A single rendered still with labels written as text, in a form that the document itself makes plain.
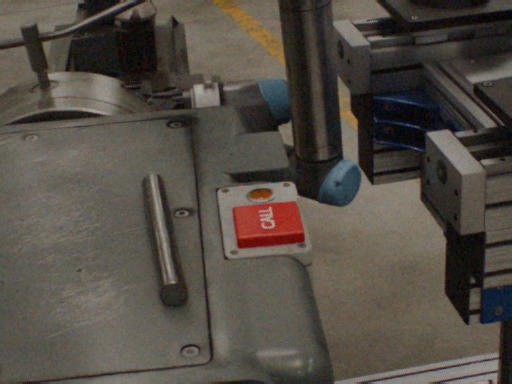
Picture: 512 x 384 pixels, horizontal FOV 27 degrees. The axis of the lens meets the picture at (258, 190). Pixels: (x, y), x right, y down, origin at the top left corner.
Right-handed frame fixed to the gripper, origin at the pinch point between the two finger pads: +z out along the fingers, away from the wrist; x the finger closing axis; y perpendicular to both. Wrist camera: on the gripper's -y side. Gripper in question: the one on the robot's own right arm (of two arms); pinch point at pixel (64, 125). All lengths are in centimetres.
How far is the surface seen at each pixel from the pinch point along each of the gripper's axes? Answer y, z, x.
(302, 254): -74, -28, 18
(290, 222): -71, -28, 19
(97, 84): -23.3, -8.1, 15.4
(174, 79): 42.4, -17.0, -10.6
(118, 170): -54, -12, 18
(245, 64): 301, -46, -107
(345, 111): 237, -82, -107
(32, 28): -24.8, -1.2, 24.2
